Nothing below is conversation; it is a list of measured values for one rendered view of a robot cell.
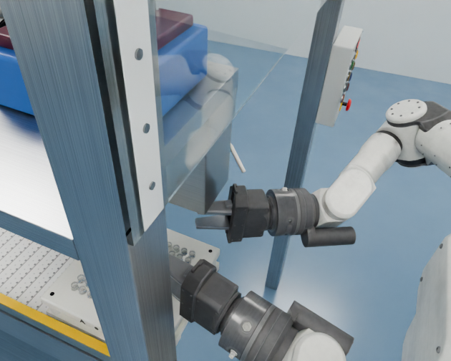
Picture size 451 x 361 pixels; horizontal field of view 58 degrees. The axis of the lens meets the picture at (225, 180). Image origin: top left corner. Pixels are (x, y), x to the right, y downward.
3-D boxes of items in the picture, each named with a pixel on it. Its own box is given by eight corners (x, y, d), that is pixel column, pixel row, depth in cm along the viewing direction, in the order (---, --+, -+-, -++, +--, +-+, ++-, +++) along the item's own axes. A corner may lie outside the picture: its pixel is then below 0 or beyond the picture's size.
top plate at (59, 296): (41, 304, 73) (38, 297, 72) (120, 215, 90) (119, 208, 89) (158, 362, 66) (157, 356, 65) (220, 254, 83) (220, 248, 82)
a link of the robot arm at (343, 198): (319, 199, 72) (360, 153, 77) (302, 214, 80) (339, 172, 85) (348, 224, 71) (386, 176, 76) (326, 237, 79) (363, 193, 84)
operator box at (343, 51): (343, 103, 140) (364, 29, 123) (333, 127, 128) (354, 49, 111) (326, 99, 142) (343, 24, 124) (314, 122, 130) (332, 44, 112)
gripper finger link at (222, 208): (195, 203, 73) (229, 202, 74) (197, 216, 70) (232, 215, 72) (196, 197, 72) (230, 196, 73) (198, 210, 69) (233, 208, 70)
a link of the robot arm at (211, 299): (170, 293, 52) (248, 347, 49) (212, 243, 58) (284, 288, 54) (170, 331, 61) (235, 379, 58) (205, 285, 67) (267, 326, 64)
